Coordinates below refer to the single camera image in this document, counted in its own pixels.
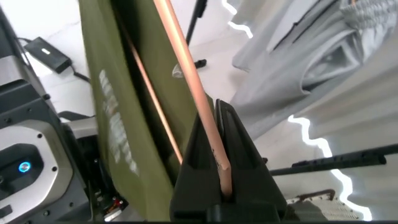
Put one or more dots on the pink clothes hanger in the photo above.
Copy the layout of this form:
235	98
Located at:
192	77

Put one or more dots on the black box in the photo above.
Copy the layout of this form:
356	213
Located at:
49	56

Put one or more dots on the white laundry basket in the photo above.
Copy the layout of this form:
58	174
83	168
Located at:
326	208

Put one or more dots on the pale grey shorts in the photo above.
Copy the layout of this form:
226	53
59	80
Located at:
280	87

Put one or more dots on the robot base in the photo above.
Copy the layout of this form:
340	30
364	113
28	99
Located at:
31	140

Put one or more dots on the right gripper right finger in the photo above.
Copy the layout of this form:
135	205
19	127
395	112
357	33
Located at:
255	193

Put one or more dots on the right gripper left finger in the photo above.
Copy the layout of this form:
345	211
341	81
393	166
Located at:
192	193

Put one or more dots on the green garment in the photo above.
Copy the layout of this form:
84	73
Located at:
124	93

